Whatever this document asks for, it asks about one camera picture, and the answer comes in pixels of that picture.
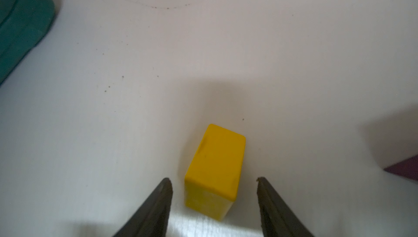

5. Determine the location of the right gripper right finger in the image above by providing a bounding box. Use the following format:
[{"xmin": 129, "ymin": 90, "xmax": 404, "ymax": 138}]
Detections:
[{"xmin": 257, "ymin": 177, "xmax": 313, "ymax": 237}]

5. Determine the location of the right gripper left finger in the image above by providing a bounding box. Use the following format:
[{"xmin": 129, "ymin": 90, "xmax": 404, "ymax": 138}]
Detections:
[{"xmin": 114, "ymin": 178, "xmax": 173, "ymax": 237}]

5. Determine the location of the yellow triangle block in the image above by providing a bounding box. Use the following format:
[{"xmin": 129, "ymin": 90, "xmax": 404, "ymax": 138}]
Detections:
[{"xmin": 185, "ymin": 124, "xmax": 246, "ymax": 221}]

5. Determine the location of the purple triangle block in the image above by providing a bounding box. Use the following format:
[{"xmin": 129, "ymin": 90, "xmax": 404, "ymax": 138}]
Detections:
[{"xmin": 384, "ymin": 155, "xmax": 418, "ymax": 181}]

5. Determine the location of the green plastic tool case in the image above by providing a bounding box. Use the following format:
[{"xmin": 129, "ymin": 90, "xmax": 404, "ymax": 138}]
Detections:
[{"xmin": 1, "ymin": 0, "xmax": 56, "ymax": 82}]

